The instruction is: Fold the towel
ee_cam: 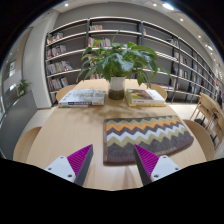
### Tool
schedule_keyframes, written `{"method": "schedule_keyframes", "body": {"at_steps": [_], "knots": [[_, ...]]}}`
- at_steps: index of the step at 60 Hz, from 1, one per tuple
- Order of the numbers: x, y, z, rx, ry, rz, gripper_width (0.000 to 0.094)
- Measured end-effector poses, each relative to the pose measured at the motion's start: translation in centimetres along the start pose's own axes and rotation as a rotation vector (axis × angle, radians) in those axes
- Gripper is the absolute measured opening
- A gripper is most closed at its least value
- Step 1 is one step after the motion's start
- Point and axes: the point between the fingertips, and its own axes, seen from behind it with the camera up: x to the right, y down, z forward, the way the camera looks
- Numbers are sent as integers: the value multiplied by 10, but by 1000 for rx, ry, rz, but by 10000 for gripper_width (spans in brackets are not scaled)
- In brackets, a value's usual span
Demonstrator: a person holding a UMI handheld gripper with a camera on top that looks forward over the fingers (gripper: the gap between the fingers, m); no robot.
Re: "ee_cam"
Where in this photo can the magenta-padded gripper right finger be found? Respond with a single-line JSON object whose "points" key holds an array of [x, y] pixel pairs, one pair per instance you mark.
{"points": [[160, 166]]}

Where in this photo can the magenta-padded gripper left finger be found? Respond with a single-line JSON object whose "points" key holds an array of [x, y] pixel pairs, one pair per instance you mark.
{"points": [[63, 166]]}

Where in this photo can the zigzag striped grey-backed towel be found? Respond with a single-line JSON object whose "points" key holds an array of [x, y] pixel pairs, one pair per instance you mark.
{"points": [[146, 133]]}

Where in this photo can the yellow book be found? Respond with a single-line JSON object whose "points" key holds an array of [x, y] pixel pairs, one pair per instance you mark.
{"points": [[146, 105]]}

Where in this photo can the white picture-cover book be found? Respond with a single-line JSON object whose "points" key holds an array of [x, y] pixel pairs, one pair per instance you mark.
{"points": [[143, 96]]}

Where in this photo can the white book stack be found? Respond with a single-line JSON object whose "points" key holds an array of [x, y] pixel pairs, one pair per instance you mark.
{"points": [[83, 96]]}

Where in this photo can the small green plant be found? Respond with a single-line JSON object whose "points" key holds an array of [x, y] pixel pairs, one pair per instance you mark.
{"points": [[23, 87]]}

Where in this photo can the green potted plant white pot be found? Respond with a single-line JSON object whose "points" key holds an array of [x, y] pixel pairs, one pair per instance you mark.
{"points": [[116, 63]]}

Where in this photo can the grey bookshelf unit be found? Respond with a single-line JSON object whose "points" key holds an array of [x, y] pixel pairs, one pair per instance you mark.
{"points": [[73, 43]]}

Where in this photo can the ceiling lights group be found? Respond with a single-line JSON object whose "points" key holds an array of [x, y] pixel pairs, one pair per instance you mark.
{"points": [[167, 6]]}

